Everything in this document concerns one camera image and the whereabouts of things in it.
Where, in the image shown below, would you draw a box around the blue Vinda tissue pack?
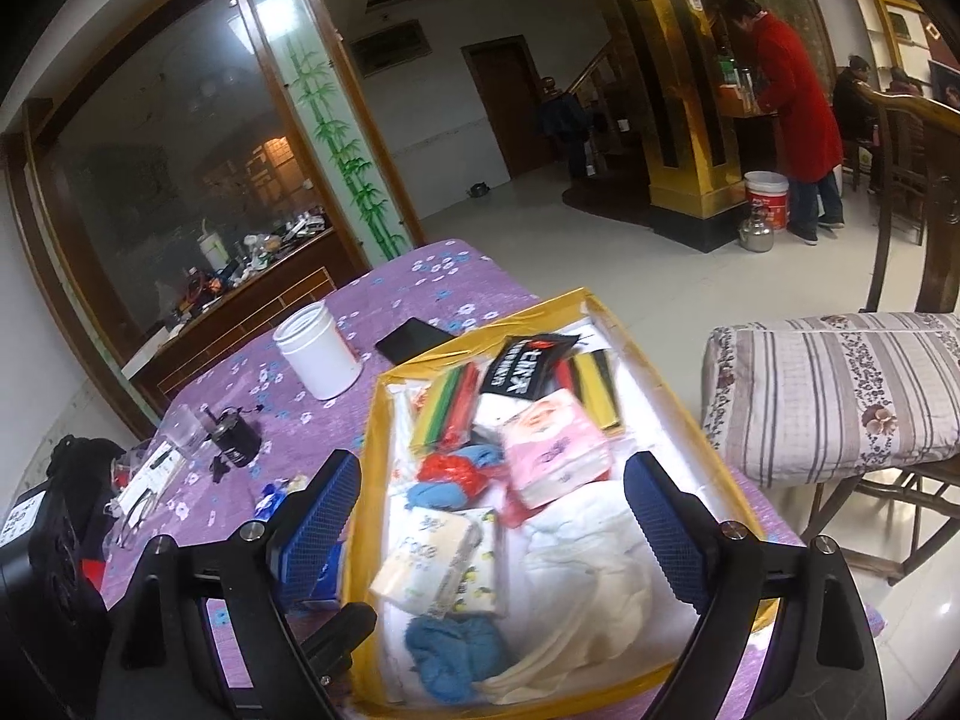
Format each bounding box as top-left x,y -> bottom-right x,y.
254,476 -> 358,610

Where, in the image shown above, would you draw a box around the white cloth towel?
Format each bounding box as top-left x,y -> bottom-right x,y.
477,479 -> 693,717

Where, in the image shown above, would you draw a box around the blue towel cloth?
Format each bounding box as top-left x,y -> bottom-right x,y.
404,616 -> 516,706

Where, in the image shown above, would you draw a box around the lemon print tissue pack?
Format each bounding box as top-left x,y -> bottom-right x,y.
371,507 -> 506,617

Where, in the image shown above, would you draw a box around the blue cloth red bag bundle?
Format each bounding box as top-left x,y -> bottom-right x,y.
407,444 -> 503,511

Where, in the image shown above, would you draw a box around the colourful sponge pack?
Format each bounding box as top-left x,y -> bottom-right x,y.
410,347 -> 625,454

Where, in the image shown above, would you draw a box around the pink rose tissue pack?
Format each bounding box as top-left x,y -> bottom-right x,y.
500,388 -> 613,509

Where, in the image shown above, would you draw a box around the black snack packet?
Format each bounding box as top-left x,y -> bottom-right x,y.
480,333 -> 579,401

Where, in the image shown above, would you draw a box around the eyeglasses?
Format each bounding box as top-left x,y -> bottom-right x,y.
103,489 -> 158,550

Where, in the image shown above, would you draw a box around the white notebook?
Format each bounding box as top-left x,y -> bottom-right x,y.
116,442 -> 184,515

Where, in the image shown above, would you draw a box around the black bag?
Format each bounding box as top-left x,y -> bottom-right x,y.
47,434 -> 125,511

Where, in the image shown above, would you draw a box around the purple floral tablecloth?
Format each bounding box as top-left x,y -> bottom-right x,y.
96,239 -> 887,720

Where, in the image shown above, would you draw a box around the black round device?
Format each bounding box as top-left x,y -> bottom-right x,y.
200,406 -> 262,484

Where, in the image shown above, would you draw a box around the clear plastic cup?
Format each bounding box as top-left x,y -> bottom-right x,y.
160,405 -> 212,460

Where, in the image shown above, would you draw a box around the wooden chair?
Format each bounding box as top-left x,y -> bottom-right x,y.
799,81 -> 960,587

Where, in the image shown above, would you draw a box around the striped cushion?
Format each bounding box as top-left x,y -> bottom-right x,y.
701,312 -> 958,488

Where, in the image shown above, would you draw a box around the white plastic jar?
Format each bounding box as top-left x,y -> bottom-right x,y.
272,301 -> 363,401

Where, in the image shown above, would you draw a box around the yellow cardboard box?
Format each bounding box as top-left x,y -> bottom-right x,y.
343,289 -> 761,718

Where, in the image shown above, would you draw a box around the black smartphone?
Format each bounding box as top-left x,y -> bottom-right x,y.
374,317 -> 454,366

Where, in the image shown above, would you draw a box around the metal kettle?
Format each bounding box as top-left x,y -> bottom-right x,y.
739,206 -> 775,254

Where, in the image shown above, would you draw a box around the wooden glass cabinet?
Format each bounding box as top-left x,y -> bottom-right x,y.
2,0 -> 423,434

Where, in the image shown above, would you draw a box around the red white bucket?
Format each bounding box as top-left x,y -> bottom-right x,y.
745,171 -> 789,231

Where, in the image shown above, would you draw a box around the person in red coat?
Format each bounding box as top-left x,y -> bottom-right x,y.
722,0 -> 844,245

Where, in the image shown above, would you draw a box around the seated person in black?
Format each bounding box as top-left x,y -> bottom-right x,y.
832,54 -> 875,148

